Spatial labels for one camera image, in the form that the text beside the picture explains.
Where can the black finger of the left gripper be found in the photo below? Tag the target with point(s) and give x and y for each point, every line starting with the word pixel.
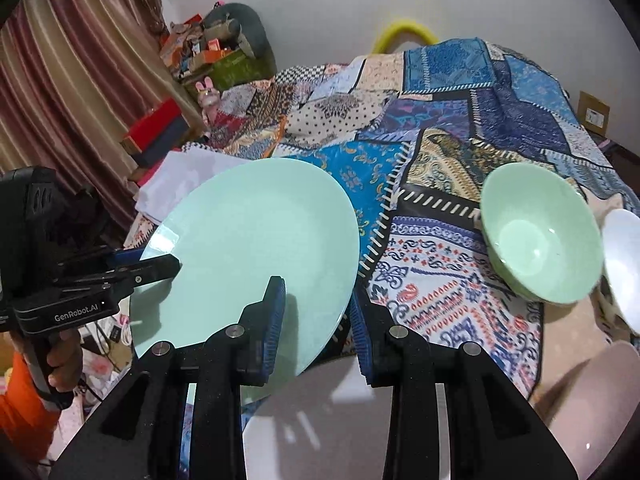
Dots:
pixel 126 257
pixel 146 271

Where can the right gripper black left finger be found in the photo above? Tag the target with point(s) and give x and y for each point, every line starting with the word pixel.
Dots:
pixel 242 354

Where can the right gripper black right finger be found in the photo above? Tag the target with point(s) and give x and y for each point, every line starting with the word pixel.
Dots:
pixel 391 355

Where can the large white plate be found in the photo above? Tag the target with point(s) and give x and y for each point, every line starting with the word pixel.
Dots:
pixel 325 424

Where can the light green plate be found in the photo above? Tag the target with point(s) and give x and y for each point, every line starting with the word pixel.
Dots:
pixel 271 217

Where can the light green bowl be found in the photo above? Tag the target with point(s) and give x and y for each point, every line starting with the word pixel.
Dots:
pixel 541 235

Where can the white bowl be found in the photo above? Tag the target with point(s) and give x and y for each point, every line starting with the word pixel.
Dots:
pixel 619 288

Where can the orange left sleeve forearm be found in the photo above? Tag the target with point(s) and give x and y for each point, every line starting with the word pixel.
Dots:
pixel 25 421

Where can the left hand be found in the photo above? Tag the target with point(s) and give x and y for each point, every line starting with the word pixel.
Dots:
pixel 65 358

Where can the red rectangular box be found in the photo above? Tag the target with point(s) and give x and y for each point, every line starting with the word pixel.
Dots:
pixel 155 134

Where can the pink bunny toy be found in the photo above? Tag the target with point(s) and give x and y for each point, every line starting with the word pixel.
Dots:
pixel 208 99

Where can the striped brown curtain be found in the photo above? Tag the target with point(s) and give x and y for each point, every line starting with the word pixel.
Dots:
pixel 75 76

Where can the green box of clutter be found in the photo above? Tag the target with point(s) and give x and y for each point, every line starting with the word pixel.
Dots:
pixel 190 57

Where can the patchwork patterned bedspread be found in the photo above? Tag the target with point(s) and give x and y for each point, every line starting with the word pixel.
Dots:
pixel 412 137

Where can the cardboard box on floor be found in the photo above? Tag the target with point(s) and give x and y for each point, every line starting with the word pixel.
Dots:
pixel 593 114

